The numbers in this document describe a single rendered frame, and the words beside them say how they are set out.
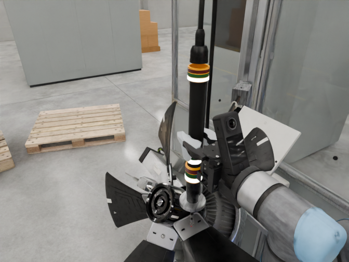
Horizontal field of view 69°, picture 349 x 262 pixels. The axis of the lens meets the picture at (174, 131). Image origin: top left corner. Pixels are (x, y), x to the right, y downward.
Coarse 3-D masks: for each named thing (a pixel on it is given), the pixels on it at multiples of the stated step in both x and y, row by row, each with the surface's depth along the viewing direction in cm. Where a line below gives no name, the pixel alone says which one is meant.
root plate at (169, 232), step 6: (150, 228) 78; (156, 228) 78; (162, 228) 78; (168, 228) 78; (150, 234) 77; (156, 234) 77; (168, 234) 78; (174, 234) 78; (150, 240) 77; (156, 240) 77; (162, 240) 77; (168, 240) 77; (174, 240) 78; (162, 246) 77; (168, 246) 77
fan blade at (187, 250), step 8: (200, 232) 70; (208, 232) 69; (216, 232) 70; (184, 240) 68; (192, 240) 68; (200, 240) 68; (208, 240) 67; (216, 240) 68; (224, 240) 68; (184, 248) 66; (192, 248) 66; (200, 248) 66; (208, 248) 66; (216, 248) 66; (224, 248) 66; (232, 248) 66; (240, 248) 66; (184, 256) 65; (192, 256) 64; (200, 256) 64; (208, 256) 64; (216, 256) 64; (224, 256) 64; (232, 256) 64; (240, 256) 64; (248, 256) 64
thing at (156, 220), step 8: (160, 184) 77; (168, 184) 75; (152, 192) 78; (160, 192) 76; (168, 192) 75; (176, 192) 73; (152, 200) 77; (168, 200) 73; (176, 200) 72; (152, 208) 76; (160, 208) 75; (168, 208) 72; (176, 208) 71; (152, 216) 74; (160, 216) 73; (168, 216) 71; (184, 216) 74; (160, 224) 74; (168, 224) 74
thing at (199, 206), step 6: (180, 198) 67; (198, 198) 67; (204, 198) 67; (180, 204) 66; (186, 204) 65; (192, 204) 65; (198, 204) 65; (204, 204) 65; (186, 210) 65; (192, 210) 64; (198, 210) 64
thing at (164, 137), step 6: (174, 102) 88; (168, 108) 93; (174, 108) 87; (168, 114) 91; (162, 120) 99; (168, 120) 89; (162, 126) 98; (168, 126) 88; (162, 132) 98; (168, 132) 87; (162, 138) 99; (168, 138) 86; (162, 144) 100; (168, 144) 85; (168, 150) 84; (168, 156) 83; (168, 162) 82; (168, 168) 85
